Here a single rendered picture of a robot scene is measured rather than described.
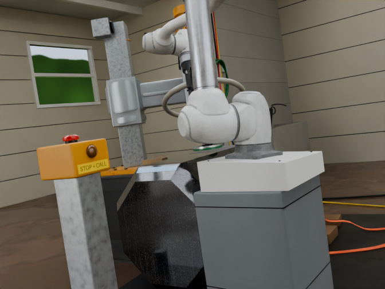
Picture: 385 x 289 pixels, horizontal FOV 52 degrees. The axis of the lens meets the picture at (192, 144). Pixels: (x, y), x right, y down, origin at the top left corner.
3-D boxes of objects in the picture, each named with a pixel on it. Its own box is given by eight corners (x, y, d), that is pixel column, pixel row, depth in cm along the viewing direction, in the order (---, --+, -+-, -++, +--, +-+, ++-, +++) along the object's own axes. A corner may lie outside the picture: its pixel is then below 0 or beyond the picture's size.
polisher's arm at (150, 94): (106, 114, 339) (101, 85, 337) (111, 116, 373) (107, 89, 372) (191, 102, 343) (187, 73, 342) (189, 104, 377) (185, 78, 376)
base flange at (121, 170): (98, 176, 351) (97, 171, 351) (132, 167, 393) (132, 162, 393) (141, 173, 326) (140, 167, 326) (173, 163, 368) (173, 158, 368)
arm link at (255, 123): (279, 141, 164) (277, 88, 162) (241, 145, 157) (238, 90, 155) (258, 141, 178) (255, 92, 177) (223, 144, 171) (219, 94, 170)
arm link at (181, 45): (192, 62, 221) (170, 60, 216) (189, 38, 226) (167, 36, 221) (199, 51, 211) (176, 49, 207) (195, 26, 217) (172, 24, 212)
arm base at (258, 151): (290, 153, 170) (289, 140, 170) (256, 159, 155) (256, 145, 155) (256, 153, 184) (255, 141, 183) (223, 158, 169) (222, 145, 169)
